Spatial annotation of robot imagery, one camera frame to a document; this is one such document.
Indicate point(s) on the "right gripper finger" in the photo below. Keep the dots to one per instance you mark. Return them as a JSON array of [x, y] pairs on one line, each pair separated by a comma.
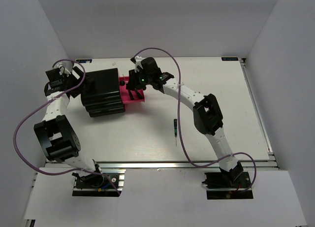
[[139, 85], [132, 81]]

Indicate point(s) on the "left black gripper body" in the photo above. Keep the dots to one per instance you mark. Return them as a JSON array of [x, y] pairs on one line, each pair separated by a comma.
[[70, 80]]

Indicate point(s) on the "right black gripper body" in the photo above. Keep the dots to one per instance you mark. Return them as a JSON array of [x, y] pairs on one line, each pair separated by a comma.
[[143, 78]]

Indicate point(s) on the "small precision screwdriver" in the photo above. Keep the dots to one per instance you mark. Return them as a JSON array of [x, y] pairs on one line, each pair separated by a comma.
[[175, 126], [139, 95], [130, 95]]

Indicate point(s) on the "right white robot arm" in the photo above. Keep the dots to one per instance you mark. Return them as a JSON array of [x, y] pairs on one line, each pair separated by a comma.
[[207, 115]]

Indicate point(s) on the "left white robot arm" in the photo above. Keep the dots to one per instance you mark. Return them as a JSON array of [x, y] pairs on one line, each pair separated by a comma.
[[55, 134]]

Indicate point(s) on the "black drawer cabinet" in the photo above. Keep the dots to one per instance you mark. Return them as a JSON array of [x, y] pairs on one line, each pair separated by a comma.
[[103, 96]]

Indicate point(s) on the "blue label sticker left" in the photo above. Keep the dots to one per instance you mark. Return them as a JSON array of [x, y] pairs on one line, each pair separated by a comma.
[[84, 61]]

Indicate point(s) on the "blue label sticker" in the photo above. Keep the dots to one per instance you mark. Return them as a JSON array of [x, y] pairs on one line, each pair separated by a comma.
[[84, 61], [229, 59]]

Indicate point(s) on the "blue label sticker right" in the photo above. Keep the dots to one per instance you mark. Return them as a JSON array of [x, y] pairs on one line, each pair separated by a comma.
[[229, 59]]

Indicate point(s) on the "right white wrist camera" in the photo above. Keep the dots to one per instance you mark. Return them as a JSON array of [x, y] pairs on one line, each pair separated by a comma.
[[137, 62]]

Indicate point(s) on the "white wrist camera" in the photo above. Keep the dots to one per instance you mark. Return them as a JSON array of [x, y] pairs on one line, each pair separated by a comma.
[[64, 63], [137, 62]]

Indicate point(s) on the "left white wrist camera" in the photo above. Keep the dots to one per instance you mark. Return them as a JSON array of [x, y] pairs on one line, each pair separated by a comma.
[[64, 63]]

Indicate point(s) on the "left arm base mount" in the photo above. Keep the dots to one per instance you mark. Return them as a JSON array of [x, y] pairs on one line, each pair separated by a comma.
[[92, 185]]

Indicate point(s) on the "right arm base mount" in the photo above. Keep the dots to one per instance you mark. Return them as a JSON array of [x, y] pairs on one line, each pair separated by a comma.
[[218, 187]]

